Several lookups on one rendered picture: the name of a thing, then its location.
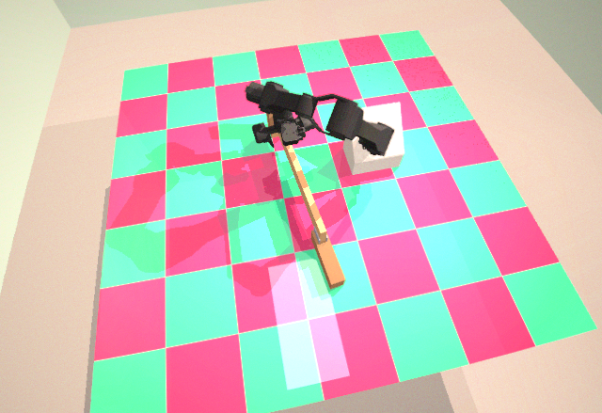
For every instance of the long wooden rail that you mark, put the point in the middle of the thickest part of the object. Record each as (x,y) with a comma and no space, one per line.
(305,191)

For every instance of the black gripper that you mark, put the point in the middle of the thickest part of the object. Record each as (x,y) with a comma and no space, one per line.
(262,133)

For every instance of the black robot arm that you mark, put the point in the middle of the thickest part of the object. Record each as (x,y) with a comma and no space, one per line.
(346,120)

